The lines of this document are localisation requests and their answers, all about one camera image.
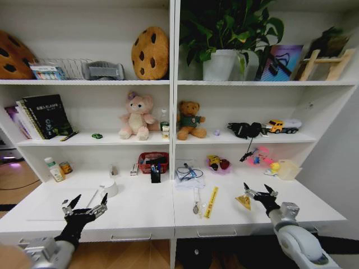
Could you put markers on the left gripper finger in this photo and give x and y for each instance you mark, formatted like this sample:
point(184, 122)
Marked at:
point(73, 203)
point(101, 206)

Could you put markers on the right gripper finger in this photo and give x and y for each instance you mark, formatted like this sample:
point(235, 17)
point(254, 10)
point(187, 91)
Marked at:
point(249, 191)
point(270, 190)

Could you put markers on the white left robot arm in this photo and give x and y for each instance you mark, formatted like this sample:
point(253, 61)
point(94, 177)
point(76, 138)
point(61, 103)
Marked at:
point(45, 250)

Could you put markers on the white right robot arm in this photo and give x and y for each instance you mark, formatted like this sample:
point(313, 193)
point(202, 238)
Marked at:
point(300, 246)

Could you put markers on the white stick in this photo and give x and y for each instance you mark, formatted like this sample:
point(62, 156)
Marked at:
point(93, 198)

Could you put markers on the yellow triangular piece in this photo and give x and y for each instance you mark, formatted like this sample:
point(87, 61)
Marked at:
point(244, 201)

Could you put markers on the white cup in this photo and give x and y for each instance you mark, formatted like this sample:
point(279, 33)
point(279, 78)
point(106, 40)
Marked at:
point(110, 188)

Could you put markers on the yellow rubber duck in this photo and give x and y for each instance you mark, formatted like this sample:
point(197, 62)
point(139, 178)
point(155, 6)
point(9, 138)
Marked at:
point(274, 168)

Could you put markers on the beige plastic container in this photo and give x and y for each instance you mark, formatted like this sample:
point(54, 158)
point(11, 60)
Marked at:
point(289, 169)

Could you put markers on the orange tin can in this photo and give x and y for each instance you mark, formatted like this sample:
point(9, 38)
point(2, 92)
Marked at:
point(66, 168)

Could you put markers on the small clear plastic box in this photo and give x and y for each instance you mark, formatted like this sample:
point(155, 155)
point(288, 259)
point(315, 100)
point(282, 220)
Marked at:
point(113, 170)

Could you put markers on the white green medicine bottle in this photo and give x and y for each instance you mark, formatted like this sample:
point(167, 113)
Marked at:
point(54, 169)

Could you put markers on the yellow ruler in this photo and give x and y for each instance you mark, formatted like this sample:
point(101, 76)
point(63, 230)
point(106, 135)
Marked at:
point(211, 202)

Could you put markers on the small white carton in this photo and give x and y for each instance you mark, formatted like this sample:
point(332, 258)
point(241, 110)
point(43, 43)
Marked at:
point(134, 169)

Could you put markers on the white paper stack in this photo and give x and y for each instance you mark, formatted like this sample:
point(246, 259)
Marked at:
point(189, 179)

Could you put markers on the black headphones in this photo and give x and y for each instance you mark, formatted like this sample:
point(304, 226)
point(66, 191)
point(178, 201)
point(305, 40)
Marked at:
point(245, 129)

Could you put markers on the black pen holder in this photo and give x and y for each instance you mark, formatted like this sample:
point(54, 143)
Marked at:
point(155, 175)

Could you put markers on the yellow toy truck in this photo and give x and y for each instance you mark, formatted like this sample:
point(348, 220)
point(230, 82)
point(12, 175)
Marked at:
point(280, 126)

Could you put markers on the black and yellow pen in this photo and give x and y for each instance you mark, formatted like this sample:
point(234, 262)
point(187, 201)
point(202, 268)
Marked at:
point(69, 136)

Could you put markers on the red plastic basket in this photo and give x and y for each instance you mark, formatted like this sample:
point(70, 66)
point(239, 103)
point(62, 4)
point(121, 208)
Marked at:
point(153, 162)

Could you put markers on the small green toy car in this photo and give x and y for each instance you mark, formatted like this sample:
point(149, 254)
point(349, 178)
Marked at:
point(97, 136)

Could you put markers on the black book green print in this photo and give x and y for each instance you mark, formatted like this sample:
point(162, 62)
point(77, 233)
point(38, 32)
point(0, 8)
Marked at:
point(48, 116)

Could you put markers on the brown teddy bear green shirt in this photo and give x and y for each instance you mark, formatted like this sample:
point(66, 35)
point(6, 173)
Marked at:
point(190, 120)

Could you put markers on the white spiral notebook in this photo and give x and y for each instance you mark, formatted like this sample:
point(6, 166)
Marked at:
point(28, 120)

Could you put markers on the pink plush toy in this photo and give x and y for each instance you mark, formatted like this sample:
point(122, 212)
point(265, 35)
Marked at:
point(137, 117)

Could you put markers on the small white yellow box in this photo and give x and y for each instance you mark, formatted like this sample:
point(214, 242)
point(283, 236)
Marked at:
point(165, 132)

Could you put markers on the clear bottle green label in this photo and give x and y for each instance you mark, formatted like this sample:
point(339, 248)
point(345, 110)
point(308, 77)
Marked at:
point(164, 119)

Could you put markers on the purple and blue book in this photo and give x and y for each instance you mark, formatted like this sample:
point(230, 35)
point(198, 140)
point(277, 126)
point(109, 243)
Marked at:
point(280, 63)

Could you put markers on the white plant pot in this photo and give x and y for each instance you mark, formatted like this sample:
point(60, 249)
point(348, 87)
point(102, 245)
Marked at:
point(220, 65)

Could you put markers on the white shelf unit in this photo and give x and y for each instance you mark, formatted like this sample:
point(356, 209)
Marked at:
point(171, 84)

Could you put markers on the blue and white box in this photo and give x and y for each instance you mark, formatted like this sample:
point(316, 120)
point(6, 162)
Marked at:
point(47, 72)

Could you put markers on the grey fabric pouch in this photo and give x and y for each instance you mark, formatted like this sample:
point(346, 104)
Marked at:
point(103, 71)

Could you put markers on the wooden easel stand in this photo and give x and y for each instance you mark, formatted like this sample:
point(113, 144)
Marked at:
point(326, 65)

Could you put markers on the large brown cookie cushion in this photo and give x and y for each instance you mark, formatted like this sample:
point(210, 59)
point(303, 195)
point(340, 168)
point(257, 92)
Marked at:
point(12, 57)

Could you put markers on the round brown cookie cushion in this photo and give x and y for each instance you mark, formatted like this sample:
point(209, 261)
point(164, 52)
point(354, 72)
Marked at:
point(150, 53)

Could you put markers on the green leafy plant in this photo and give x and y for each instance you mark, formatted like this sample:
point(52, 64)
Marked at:
point(224, 25)

